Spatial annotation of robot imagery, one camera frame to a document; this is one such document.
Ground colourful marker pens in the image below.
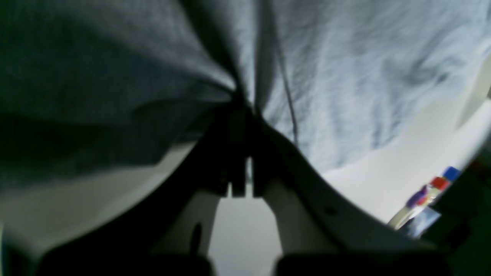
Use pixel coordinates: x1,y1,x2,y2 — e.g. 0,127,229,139
387,166,461,239

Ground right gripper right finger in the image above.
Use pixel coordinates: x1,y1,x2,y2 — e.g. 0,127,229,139
251,115,449,276

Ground grey T-shirt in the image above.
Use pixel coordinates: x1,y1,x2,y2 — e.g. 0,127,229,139
1,0,490,194

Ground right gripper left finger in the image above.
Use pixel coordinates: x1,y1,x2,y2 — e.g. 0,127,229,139
35,104,246,276

